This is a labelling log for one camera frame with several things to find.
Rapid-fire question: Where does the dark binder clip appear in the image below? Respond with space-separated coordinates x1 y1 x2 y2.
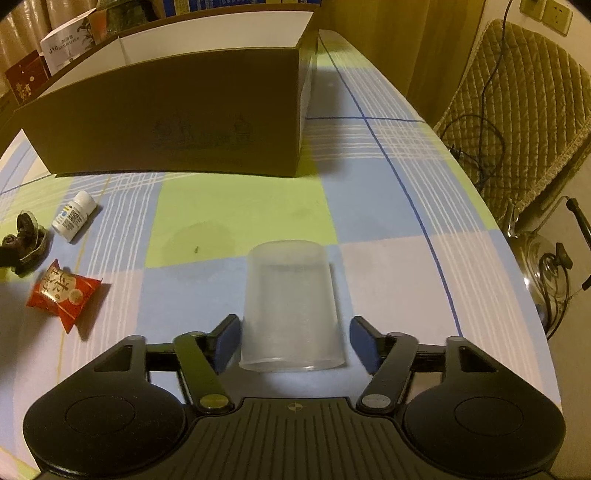
0 211 47 278

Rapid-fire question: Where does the white wall socket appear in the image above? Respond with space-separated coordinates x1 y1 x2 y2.
542 0 574 36
519 0 548 20

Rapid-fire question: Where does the checkered cloth covered desktop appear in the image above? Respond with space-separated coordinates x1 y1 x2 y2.
0 30 562 468

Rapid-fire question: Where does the frosted translucent plastic cup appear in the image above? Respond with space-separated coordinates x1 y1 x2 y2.
239 240 346 373

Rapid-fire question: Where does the dark red gift box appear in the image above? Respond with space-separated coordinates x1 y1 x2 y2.
4 51 52 105

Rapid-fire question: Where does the brown cardboard box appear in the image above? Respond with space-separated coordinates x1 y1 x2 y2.
14 7 320 179

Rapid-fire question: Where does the chair with quilted cover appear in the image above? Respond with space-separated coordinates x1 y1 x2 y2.
433 18 591 214

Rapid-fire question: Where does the white printed carton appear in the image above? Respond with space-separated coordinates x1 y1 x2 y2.
39 9 100 75

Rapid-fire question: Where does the red snack packet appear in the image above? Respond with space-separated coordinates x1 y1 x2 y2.
25 258 103 334

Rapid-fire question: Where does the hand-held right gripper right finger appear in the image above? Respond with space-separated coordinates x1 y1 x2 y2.
349 316 500 414

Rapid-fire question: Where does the white pill bottle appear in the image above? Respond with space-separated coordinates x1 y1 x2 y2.
52 190 98 243

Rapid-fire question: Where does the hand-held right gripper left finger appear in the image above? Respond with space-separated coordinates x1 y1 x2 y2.
95 315 242 415

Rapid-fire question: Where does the black cable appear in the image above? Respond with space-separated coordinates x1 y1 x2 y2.
447 0 514 186

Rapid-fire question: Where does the glass kettle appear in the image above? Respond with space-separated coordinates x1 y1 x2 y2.
505 196 591 341

